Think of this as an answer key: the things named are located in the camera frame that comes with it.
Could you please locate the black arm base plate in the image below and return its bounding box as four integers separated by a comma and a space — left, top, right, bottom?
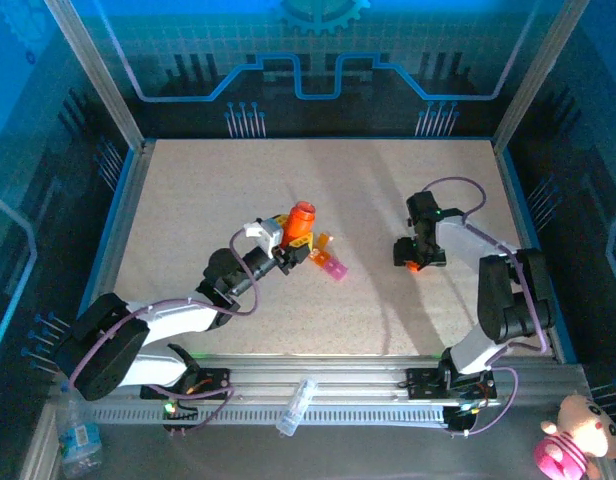
405, 367, 499, 401
139, 367, 232, 401

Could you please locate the orange pill bottle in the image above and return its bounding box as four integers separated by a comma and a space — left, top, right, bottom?
280, 201, 319, 249

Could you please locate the aluminium frame rail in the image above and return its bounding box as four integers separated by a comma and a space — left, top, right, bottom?
50, 352, 592, 429

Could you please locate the orange pill organizer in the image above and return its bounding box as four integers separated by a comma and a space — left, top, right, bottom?
307, 232, 337, 271

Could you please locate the aluminium frame post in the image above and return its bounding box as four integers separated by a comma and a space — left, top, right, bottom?
492, 0, 592, 154
42, 0, 147, 154

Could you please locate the slotted grey cable duct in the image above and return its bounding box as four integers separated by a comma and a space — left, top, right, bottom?
90, 404, 452, 427

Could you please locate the pink and beige plush toy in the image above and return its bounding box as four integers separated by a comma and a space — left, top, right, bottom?
532, 393, 616, 480

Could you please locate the clear empty plastic bottle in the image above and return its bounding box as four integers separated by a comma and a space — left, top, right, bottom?
275, 377, 319, 437

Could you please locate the water bottle with blue label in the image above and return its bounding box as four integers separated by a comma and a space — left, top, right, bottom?
55, 379, 104, 479

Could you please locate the pink pill organizer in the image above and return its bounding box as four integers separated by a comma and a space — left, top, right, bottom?
323, 258, 350, 284

